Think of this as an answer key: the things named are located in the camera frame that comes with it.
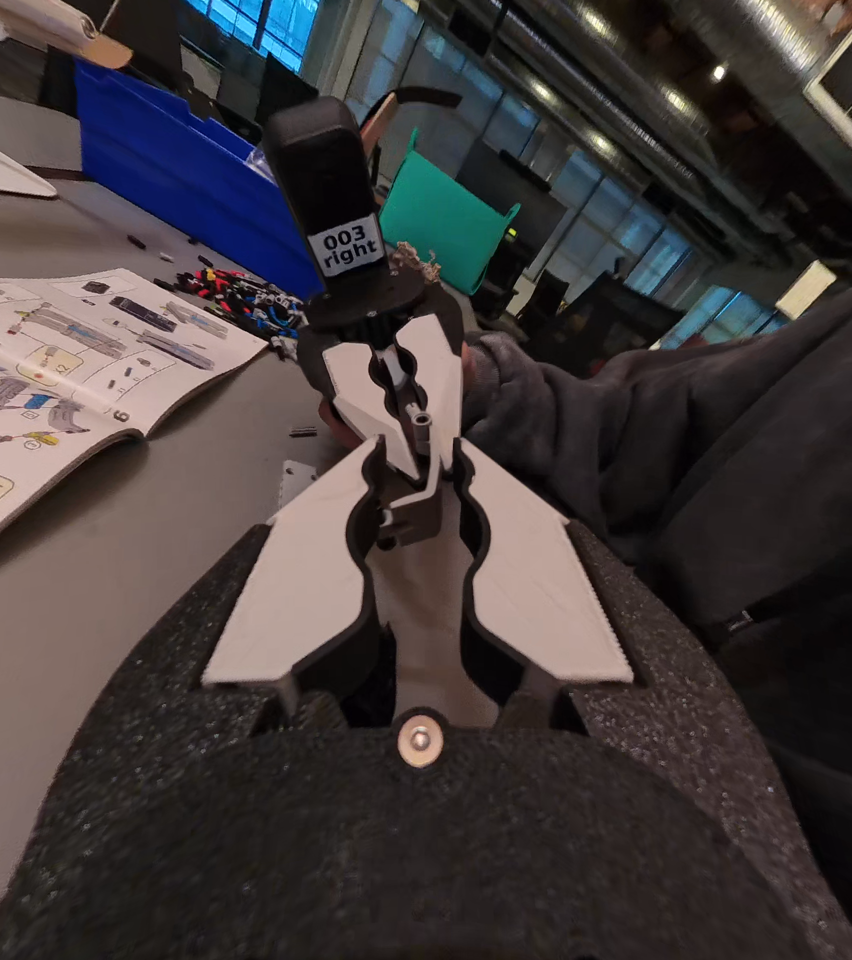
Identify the silver air duct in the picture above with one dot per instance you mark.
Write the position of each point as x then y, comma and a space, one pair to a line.
771, 45

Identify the grey desk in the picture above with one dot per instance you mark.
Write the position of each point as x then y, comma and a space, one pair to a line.
96, 600

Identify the person's right hand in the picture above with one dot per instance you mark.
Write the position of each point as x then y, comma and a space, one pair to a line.
336, 424

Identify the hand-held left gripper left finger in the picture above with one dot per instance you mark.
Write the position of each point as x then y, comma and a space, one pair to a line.
298, 600

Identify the pile of small colourful pieces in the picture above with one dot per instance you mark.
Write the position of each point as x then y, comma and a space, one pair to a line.
246, 300

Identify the large grid window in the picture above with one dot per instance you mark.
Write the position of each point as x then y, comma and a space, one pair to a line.
253, 26

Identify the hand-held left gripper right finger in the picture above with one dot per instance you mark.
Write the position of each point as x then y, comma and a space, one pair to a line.
546, 600

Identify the blue plastic bin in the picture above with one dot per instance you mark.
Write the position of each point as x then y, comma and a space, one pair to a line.
186, 172

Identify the small grey connector piece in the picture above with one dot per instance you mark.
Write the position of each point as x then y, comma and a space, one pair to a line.
420, 420

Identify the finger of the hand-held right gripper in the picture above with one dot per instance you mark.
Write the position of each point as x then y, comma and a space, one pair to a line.
358, 390
437, 367

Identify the black divider panel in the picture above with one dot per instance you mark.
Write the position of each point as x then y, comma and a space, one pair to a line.
148, 30

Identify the white wall sign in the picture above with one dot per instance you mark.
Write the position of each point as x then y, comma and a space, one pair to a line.
806, 289

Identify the green tote bag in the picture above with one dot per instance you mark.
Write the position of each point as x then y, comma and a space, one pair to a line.
441, 217

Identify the black and wood curved lamp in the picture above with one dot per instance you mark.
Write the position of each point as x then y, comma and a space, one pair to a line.
411, 101

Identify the wooden skeleton model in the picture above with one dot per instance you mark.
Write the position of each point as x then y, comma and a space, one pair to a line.
415, 262

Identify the clear plastic bag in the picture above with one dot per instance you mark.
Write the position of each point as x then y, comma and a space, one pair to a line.
261, 161

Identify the grey panel with holes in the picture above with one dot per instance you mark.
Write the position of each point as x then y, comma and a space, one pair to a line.
298, 484

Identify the person's right forearm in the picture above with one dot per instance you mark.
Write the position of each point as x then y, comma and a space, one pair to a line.
546, 420

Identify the white instruction booklet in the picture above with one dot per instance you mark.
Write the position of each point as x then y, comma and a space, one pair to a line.
58, 360

